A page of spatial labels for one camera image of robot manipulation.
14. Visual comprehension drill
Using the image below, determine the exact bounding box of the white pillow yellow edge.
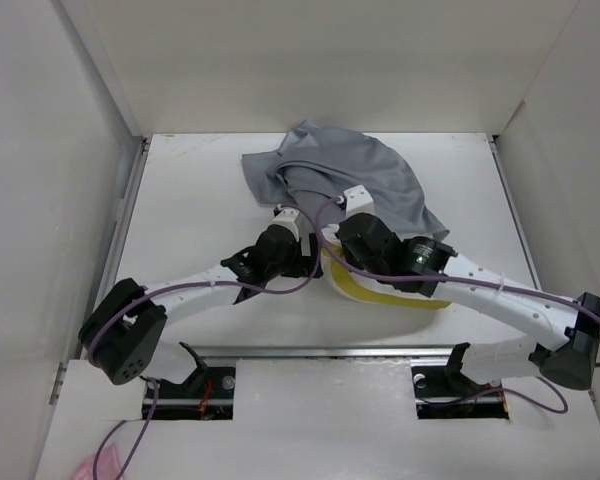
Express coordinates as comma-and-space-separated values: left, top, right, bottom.
321, 247, 451, 310

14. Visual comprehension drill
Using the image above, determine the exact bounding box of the grey pillowcase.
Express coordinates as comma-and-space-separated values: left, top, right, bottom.
241, 121, 449, 240

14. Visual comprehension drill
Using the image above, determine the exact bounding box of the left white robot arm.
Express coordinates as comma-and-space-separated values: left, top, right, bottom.
79, 224, 321, 397

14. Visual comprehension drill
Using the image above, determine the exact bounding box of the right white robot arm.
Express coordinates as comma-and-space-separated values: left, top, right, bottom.
335, 213, 600, 394

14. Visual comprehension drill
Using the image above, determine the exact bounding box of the white foam front board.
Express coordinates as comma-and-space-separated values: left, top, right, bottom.
37, 360, 600, 479

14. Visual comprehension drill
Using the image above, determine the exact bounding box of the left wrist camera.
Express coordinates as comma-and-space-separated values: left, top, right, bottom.
271, 204, 302, 241

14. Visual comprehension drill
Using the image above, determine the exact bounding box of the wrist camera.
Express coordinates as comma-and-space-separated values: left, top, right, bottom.
271, 204, 302, 241
343, 185, 375, 218

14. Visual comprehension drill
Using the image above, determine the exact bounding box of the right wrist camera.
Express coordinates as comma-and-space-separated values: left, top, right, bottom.
343, 185, 375, 218

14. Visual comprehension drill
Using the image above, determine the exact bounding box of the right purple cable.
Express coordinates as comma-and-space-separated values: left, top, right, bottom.
313, 197, 600, 415

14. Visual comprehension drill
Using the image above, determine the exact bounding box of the purple cable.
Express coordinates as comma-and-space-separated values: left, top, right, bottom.
313, 197, 600, 415
89, 202, 326, 474

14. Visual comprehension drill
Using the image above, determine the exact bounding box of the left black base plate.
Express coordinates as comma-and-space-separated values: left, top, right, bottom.
141, 342, 236, 421

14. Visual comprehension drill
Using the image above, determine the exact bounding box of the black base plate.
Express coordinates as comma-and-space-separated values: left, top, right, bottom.
141, 342, 236, 421
411, 365, 509, 420

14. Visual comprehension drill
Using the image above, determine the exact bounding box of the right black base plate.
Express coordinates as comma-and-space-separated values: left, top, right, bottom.
411, 365, 509, 420

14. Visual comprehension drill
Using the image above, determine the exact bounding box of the aluminium front rail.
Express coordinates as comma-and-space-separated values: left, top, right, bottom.
82, 344, 564, 360

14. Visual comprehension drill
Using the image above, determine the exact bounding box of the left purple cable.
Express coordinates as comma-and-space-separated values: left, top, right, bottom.
89, 202, 326, 474

